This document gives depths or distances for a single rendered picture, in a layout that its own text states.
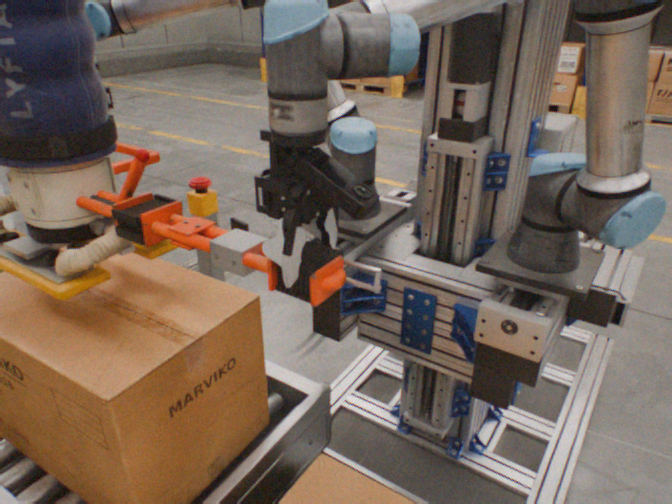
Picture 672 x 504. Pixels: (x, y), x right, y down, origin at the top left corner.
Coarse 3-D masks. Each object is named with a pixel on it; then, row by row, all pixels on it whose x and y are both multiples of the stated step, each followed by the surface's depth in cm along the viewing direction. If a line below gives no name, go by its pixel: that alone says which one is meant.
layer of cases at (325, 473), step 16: (320, 464) 126; (336, 464) 126; (304, 480) 122; (320, 480) 122; (336, 480) 122; (352, 480) 122; (368, 480) 122; (288, 496) 118; (304, 496) 118; (320, 496) 118; (336, 496) 118; (352, 496) 118; (368, 496) 118; (384, 496) 118; (400, 496) 118
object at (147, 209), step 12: (120, 204) 91; (132, 204) 93; (144, 204) 93; (156, 204) 94; (168, 204) 90; (180, 204) 92; (120, 216) 88; (132, 216) 87; (144, 216) 86; (156, 216) 88; (168, 216) 90; (120, 228) 90; (132, 228) 89; (144, 228) 87; (132, 240) 89; (156, 240) 90
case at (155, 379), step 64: (128, 256) 134; (0, 320) 109; (64, 320) 109; (128, 320) 109; (192, 320) 109; (256, 320) 119; (0, 384) 116; (64, 384) 96; (128, 384) 91; (192, 384) 105; (256, 384) 126; (64, 448) 110; (128, 448) 95; (192, 448) 111
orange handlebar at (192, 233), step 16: (128, 160) 119; (96, 208) 95; (160, 224) 87; (176, 224) 86; (192, 224) 86; (208, 224) 87; (176, 240) 85; (192, 240) 83; (208, 240) 82; (256, 256) 77; (336, 272) 73; (320, 288) 71; (336, 288) 72
